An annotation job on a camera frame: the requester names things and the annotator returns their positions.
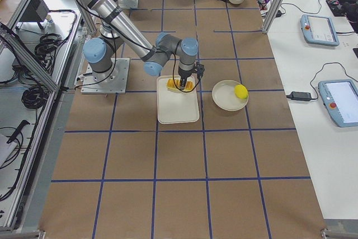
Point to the black power brick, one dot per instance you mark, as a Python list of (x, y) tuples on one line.
[(299, 96)]

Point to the striped orange bread roll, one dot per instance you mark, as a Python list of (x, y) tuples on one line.
[(173, 84)]

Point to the blue teach pendant near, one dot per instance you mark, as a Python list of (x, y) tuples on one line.
[(340, 99)]

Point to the blue teach pendant far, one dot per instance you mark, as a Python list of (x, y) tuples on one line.
[(319, 30)]

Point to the blue teach pendant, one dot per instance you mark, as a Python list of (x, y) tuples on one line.
[(340, 99), (319, 30)]

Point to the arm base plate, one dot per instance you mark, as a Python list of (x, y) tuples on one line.
[(112, 81), (128, 4)]

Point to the white rectangular tray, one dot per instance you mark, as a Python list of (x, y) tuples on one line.
[(174, 106)]

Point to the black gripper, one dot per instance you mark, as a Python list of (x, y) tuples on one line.
[(184, 76)]

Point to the white round plate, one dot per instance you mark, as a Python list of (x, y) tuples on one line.
[(224, 96)]

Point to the yellow lemon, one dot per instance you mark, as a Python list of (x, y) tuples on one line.
[(241, 91)]

